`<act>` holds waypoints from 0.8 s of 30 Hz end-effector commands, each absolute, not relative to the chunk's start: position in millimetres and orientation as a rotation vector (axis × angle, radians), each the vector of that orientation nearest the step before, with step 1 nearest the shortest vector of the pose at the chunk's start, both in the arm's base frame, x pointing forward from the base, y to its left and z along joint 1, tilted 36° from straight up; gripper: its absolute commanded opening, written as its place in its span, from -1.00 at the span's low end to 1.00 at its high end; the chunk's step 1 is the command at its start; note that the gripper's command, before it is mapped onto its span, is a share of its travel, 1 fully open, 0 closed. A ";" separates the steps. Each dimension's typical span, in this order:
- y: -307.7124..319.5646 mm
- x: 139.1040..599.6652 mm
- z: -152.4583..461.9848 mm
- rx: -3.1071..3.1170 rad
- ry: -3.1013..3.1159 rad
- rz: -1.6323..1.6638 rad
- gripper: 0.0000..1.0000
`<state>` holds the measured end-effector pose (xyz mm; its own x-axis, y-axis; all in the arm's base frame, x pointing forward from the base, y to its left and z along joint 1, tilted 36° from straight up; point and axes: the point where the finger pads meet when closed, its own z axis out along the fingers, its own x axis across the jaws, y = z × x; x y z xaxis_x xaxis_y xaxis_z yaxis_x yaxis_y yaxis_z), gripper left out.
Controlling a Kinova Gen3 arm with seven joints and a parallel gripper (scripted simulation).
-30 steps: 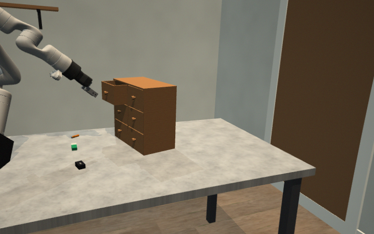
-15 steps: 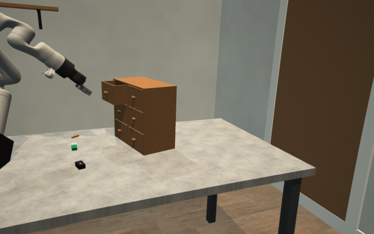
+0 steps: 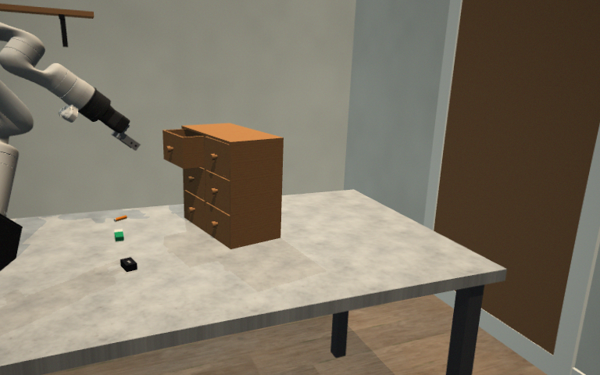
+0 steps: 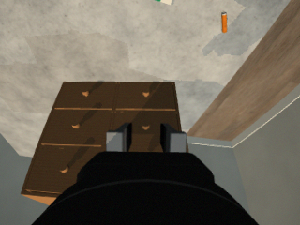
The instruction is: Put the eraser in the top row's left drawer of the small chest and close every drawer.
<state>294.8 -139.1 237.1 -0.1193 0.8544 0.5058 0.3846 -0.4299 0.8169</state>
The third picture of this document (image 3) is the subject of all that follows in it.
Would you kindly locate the brown wooden drawer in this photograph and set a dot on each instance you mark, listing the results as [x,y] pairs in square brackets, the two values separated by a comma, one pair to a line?
[198,216]
[217,156]
[217,190]
[218,223]
[183,148]
[194,180]

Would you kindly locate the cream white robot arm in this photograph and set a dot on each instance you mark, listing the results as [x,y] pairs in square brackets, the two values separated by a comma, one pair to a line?
[19,57]

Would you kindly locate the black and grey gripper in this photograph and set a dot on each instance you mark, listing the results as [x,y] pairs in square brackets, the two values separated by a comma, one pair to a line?
[89,102]

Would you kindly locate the brown chest of drawers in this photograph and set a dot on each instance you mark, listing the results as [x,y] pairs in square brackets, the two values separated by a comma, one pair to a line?
[256,171]

